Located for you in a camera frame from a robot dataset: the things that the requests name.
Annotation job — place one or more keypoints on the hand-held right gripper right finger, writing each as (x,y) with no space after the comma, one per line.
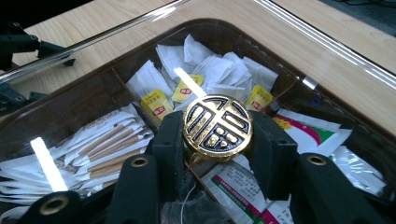
(274,161)

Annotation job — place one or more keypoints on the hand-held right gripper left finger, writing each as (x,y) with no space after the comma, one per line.
(169,155)

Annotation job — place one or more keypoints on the brown square compartment box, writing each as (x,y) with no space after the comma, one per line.
(77,96)

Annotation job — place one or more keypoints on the clear plastic bin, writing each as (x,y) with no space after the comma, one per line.
(218,127)

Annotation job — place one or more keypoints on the pile of red-label white sachets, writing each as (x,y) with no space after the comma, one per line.
(306,132)

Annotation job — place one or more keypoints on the pile of wrapped wooden stirrers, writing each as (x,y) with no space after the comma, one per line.
(102,138)

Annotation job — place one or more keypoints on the pile of yellow-tag tea bags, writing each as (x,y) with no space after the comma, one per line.
(214,67)

